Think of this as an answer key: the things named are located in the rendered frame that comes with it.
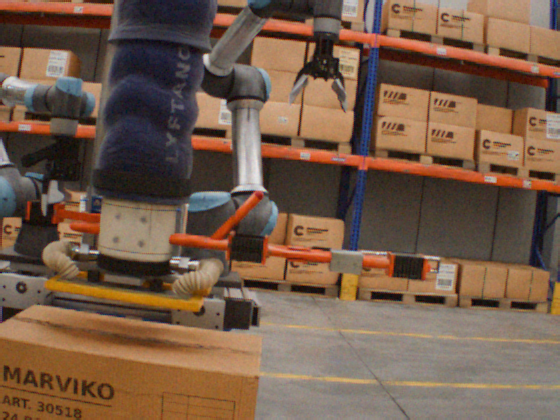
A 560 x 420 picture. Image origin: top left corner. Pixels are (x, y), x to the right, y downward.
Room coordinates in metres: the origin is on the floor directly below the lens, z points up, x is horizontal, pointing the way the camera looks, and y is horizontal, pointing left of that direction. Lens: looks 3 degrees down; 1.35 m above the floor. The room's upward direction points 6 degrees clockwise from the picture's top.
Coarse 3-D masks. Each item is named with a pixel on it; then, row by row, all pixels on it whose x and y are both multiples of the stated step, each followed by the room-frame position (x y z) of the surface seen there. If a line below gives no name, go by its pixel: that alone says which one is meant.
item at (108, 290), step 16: (96, 272) 1.66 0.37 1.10; (48, 288) 1.62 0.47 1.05; (64, 288) 1.62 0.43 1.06; (80, 288) 1.62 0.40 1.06; (96, 288) 1.62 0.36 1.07; (112, 288) 1.63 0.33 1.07; (128, 288) 1.65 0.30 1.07; (144, 288) 1.68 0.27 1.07; (160, 288) 1.66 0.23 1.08; (144, 304) 1.62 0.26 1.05; (160, 304) 1.62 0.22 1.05; (176, 304) 1.62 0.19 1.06; (192, 304) 1.62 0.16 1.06
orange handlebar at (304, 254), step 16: (80, 224) 1.73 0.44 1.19; (96, 224) 1.77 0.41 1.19; (176, 240) 1.73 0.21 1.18; (192, 240) 1.73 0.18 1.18; (208, 240) 1.73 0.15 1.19; (224, 240) 1.76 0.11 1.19; (272, 256) 1.74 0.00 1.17; (288, 256) 1.73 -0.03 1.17; (304, 256) 1.73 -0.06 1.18; (320, 256) 1.73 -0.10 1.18; (368, 256) 1.78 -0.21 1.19
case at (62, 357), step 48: (0, 336) 1.56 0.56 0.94; (48, 336) 1.63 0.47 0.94; (96, 336) 1.71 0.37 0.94; (144, 336) 1.78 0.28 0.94; (192, 336) 1.85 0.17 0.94; (240, 336) 1.92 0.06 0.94; (0, 384) 1.56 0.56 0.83; (48, 384) 1.56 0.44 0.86; (96, 384) 1.56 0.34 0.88; (144, 384) 1.56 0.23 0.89; (192, 384) 1.56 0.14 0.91; (240, 384) 1.56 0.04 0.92
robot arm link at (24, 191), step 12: (0, 144) 2.17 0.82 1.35; (0, 156) 2.14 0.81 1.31; (0, 168) 2.10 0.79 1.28; (12, 168) 2.12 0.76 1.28; (0, 180) 2.06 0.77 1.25; (12, 180) 2.10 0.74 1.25; (24, 180) 2.14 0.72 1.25; (0, 192) 2.05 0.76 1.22; (12, 192) 2.07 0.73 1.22; (24, 192) 2.11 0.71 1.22; (0, 204) 2.05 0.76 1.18; (12, 204) 2.08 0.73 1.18; (24, 204) 2.11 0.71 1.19; (0, 216) 2.09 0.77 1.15; (12, 216) 2.12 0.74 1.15; (24, 216) 2.16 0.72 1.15
